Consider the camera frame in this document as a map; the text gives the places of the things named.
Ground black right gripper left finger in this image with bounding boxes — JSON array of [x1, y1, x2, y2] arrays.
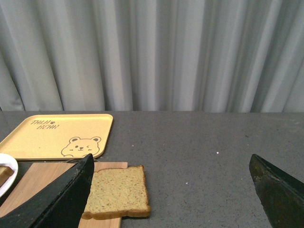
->
[[0, 154, 95, 228]]

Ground black metal board handle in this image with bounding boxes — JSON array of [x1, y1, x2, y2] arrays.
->
[[62, 159, 99, 163]]

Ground grey curtain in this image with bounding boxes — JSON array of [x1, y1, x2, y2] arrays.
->
[[0, 0, 304, 113]]

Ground white plate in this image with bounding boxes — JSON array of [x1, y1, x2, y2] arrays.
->
[[0, 153, 19, 197]]

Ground yellow bear tray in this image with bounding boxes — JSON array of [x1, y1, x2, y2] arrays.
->
[[0, 114, 113, 161]]

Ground bread slice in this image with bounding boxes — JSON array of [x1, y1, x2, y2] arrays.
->
[[0, 166, 14, 187], [82, 165, 151, 220]]

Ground bamboo cutting board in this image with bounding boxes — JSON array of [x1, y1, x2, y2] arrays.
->
[[0, 162, 122, 228]]

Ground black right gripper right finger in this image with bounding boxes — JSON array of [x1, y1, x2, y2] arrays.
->
[[249, 154, 304, 228]]

